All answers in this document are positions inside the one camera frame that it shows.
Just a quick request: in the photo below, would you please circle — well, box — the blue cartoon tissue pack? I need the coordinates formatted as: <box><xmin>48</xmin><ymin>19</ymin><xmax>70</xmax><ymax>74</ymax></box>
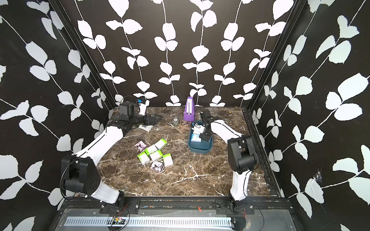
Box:
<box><xmin>190</xmin><ymin>133</ymin><xmax>202</xmax><ymax>142</ymax></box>

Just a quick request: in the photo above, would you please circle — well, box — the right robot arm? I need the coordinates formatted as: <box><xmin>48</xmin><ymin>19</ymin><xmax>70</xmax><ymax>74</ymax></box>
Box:
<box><xmin>200</xmin><ymin>109</ymin><xmax>259</xmax><ymax>201</ymax></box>

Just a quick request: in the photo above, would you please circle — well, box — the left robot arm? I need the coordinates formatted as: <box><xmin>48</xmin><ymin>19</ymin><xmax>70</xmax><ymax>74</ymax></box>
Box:
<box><xmin>59</xmin><ymin>99</ymin><xmax>162</xmax><ymax>208</ymax></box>

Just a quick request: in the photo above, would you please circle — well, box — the playing card box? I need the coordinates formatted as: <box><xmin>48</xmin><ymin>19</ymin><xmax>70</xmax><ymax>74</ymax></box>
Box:
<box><xmin>138</xmin><ymin>125</ymin><xmax>153</xmax><ymax>132</ymax></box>

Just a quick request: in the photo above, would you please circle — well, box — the teal plastic storage box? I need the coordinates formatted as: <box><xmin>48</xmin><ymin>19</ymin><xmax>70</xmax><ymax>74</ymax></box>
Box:
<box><xmin>188</xmin><ymin>120</ymin><xmax>213</xmax><ymax>154</ymax></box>

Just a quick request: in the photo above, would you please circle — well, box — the large green tissue pack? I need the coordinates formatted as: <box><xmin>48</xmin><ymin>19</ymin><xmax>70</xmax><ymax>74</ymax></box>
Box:
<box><xmin>154</xmin><ymin>138</ymin><xmax>168</xmax><ymax>150</ymax></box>

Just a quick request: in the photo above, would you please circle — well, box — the purple metronome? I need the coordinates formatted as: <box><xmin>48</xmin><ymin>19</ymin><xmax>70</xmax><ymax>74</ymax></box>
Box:
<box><xmin>183</xmin><ymin>96</ymin><xmax>195</xmax><ymax>122</ymax></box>

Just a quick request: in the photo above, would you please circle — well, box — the pink Kuromi tissue pack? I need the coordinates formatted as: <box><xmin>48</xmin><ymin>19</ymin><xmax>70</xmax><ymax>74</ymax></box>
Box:
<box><xmin>150</xmin><ymin>161</ymin><xmax>165</xmax><ymax>172</ymax></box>
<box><xmin>135</xmin><ymin>141</ymin><xmax>147</xmax><ymax>152</ymax></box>

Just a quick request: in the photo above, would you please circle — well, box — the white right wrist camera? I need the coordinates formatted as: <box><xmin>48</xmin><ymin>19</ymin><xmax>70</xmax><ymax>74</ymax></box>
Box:
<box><xmin>192</xmin><ymin>123</ymin><xmax>204</xmax><ymax>134</ymax></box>

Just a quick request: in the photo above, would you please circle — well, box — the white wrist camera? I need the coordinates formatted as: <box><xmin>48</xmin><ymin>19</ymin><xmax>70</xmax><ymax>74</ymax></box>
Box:
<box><xmin>192</xmin><ymin>123</ymin><xmax>204</xmax><ymax>134</ymax></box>
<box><xmin>137</xmin><ymin>97</ymin><xmax>150</xmax><ymax>115</ymax></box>

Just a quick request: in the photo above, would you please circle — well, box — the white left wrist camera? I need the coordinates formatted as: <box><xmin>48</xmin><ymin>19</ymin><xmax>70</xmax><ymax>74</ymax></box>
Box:
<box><xmin>137</xmin><ymin>97</ymin><xmax>150</xmax><ymax>115</ymax></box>

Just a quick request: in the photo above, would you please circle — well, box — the black front rail base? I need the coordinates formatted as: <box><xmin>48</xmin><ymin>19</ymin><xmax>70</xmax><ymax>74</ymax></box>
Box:
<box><xmin>50</xmin><ymin>196</ymin><xmax>303</xmax><ymax>231</ymax></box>

